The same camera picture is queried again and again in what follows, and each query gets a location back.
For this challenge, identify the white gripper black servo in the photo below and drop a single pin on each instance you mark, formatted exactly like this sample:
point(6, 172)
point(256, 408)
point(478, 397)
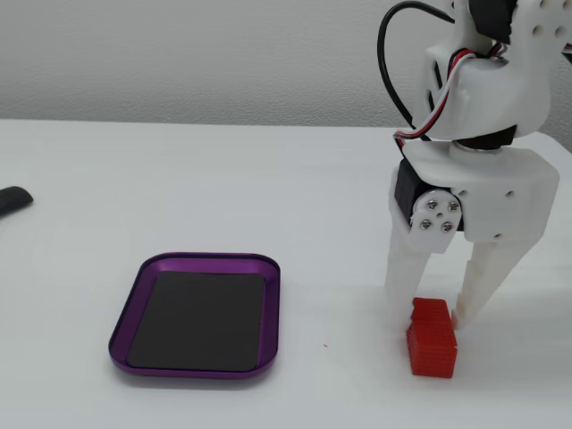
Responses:
point(500, 188)

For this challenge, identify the red dotted block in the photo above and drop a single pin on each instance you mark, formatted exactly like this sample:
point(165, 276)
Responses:
point(435, 350)

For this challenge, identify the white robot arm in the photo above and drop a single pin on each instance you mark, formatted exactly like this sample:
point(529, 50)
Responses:
point(500, 98)

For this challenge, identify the purple metal tray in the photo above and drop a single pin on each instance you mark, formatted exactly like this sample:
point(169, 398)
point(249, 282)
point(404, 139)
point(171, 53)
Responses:
point(134, 286)

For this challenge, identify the black rounded object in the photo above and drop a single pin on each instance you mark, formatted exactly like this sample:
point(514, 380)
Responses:
point(13, 199)

